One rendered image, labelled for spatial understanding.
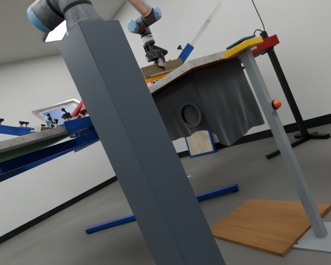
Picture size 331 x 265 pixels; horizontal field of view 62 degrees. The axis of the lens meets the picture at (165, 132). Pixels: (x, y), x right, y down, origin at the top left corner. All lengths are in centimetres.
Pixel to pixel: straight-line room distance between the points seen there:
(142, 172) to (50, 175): 484
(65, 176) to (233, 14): 416
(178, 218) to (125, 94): 48
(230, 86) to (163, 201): 84
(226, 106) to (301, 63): 211
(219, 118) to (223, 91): 16
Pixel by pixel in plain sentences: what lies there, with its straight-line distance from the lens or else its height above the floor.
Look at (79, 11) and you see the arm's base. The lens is 110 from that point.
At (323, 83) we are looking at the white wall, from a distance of 350.
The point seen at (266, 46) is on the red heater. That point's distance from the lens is 284.
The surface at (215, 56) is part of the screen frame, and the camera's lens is 144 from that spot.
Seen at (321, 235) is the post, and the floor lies 2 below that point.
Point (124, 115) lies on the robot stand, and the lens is 95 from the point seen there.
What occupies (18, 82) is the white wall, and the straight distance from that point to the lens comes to 606.
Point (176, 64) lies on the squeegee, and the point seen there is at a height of 110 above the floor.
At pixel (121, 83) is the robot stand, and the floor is 96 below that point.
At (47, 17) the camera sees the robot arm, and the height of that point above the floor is 132.
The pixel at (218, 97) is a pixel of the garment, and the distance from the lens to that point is 149.
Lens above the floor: 78
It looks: 2 degrees down
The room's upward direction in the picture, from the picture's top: 24 degrees counter-clockwise
